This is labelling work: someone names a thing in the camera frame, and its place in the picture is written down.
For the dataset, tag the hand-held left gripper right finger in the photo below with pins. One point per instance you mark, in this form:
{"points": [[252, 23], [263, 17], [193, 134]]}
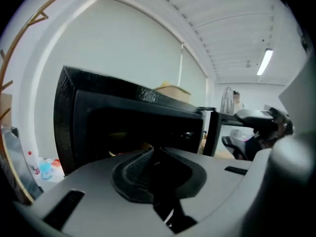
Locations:
{"points": [[217, 181]]}

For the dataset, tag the clear bottle with red cap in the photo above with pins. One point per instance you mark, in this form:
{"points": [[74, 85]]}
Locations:
{"points": [[34, 164]]}

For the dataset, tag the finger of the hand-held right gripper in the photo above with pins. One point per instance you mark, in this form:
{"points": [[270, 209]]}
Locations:
{"points": [[254, 117]]}

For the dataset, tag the red plastic bag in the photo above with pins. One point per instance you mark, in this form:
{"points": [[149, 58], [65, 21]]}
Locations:
{"points": [[55, 162]]}

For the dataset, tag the yellow bread slices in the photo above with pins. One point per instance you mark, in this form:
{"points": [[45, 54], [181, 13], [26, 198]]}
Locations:
{"points": [[166, 84]]}

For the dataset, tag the blue plastic bag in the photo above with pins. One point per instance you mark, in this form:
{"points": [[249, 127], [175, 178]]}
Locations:
{"points": [[45, 169]]}

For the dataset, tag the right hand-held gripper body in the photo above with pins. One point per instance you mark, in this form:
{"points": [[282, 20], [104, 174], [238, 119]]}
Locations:
{"points": [[284, 127]]}

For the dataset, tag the plastic-wrapped picture frame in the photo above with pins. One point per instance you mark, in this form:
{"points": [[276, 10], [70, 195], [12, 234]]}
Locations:
{"points": [[17, 162]]}

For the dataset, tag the wooden coat rack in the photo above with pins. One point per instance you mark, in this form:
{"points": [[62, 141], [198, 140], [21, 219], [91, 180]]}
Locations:
{"points": [[14, 43]]}

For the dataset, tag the brown cardboard sheet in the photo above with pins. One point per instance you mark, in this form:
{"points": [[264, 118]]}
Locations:
{"points": [[5, 107]]}

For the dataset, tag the black standing fan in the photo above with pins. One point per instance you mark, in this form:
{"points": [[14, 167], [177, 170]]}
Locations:
{"points": [[227, 100]]}

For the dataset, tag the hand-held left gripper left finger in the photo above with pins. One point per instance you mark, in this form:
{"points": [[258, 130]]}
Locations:
{"points": [[98, 206]]}

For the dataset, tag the long ceiling light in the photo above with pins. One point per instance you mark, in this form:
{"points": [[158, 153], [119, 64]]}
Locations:
{"points": [[264, 62]]}

